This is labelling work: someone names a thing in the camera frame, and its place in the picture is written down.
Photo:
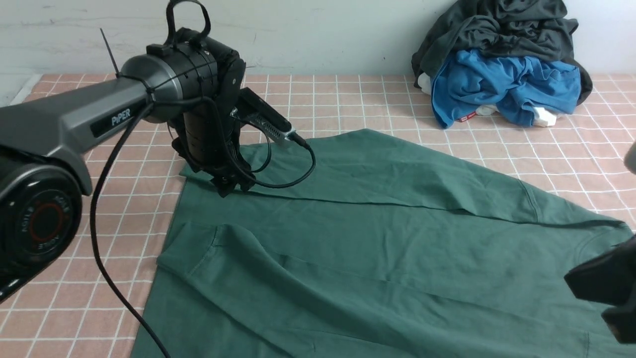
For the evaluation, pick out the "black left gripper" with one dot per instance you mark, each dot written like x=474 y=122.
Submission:
x=210 y=143

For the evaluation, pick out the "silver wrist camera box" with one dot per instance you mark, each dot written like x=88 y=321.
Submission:
x=254 y=110

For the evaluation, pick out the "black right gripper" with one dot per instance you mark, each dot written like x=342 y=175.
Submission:
x=610 y=279

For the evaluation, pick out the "dark grey garment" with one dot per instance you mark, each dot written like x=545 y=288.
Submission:
x=502 y=28

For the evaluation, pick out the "blue shirt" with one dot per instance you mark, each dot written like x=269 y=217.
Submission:
x=516 y=85

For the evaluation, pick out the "green long-sleeve top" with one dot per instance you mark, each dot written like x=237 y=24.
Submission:
x=388 y=250

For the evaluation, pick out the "pink checkered tablecloth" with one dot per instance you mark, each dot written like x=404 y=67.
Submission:
x=70 y=312

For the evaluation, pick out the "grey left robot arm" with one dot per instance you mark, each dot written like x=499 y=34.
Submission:
x=191 y=82

